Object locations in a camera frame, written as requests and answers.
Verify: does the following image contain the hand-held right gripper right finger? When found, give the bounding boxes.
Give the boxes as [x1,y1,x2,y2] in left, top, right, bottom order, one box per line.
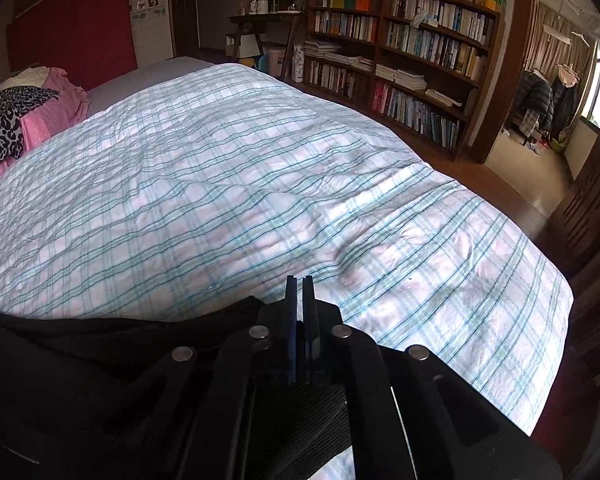
[302,275,564,480]

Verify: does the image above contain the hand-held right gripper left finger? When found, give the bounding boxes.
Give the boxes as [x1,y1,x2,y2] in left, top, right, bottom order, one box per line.
[80,275,301,480]

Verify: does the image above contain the black pants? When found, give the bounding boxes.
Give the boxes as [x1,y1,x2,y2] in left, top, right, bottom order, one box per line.
[0,296,381,480]

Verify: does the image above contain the plaid white quilt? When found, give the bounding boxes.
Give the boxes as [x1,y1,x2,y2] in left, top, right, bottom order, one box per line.
[0,62,576,480]

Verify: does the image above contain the white paper bag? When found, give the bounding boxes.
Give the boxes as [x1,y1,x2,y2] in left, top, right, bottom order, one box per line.
[291,45,306,84]

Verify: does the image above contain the pink plastic bin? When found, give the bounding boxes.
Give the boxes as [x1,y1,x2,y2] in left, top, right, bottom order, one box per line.
[262,47,286,79]

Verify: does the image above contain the white storage box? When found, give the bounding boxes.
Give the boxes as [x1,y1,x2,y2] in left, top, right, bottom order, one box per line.
[225,34,261,59]

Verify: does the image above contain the wooden bookshelf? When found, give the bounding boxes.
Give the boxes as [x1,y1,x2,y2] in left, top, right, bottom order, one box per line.
[302,0,506,162]

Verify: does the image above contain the grey mattress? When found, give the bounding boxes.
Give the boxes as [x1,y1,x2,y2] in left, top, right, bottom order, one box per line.
[85,56,217,117]

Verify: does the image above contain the wooden lattice door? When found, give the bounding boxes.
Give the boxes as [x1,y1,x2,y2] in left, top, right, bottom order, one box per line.
[550,125,600,282]

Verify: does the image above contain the wooden desk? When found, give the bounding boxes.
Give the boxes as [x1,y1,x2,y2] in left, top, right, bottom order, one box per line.
[227,10,307,82]

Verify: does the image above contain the black hanging jacket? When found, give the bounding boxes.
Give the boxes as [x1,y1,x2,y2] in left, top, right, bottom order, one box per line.
[517,70,554,134]

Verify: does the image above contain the pink blanket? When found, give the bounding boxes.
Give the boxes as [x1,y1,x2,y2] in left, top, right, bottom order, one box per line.
[0,66,91,196]

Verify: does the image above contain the dark wooden door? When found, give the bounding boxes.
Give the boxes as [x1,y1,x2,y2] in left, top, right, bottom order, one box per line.
[170,0,201,59]

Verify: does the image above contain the dark hanging coat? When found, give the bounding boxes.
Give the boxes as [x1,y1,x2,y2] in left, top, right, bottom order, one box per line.
[550,62,582,137]

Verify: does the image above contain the leopard print cloth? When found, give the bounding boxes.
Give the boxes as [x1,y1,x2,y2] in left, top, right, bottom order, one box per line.
[0,85,61,172]

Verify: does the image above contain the cream folded cloth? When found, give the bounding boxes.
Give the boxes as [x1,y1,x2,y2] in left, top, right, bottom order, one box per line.
[0,66,51,94]

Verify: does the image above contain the beige curtain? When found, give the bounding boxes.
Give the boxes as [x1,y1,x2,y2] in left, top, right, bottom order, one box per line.
[524,0,600,82]

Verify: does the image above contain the ceiling drying rack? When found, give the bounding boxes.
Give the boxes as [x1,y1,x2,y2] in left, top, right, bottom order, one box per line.
[542,0,597,47]

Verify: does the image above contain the wooden door frame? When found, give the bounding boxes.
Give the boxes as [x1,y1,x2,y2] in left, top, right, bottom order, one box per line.
[480,0,537,167]

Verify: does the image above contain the wall stickers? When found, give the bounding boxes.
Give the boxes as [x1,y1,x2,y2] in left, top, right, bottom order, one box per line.
[130,0,164,26]

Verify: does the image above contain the red wall panel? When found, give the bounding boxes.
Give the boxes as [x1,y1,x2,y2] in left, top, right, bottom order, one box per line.
[5,0,139,77]

